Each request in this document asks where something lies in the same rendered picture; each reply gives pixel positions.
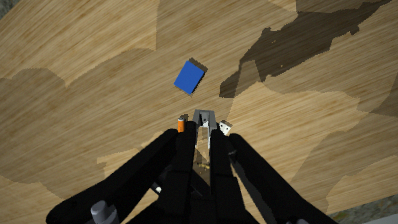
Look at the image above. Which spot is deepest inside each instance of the orange aa battery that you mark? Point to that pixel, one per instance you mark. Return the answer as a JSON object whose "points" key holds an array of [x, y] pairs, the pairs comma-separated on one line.
{"points": [[181, 124]]}

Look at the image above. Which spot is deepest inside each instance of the white domino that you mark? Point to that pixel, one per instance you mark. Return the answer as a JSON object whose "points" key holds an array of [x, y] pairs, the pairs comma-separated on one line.
{"points": [[224, 128]]}

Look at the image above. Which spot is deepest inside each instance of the black rack of bins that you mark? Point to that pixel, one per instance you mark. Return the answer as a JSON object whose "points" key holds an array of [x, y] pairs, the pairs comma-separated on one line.
{"points": [[198, 185]]}

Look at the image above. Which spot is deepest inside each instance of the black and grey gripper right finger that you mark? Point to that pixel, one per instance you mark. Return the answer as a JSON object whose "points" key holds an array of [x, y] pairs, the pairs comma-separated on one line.
{"points": [[276, 200]]}

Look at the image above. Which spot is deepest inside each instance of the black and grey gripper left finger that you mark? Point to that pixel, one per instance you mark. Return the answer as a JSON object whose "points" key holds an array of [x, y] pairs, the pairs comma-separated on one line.
{"points": [[113, 199]]}

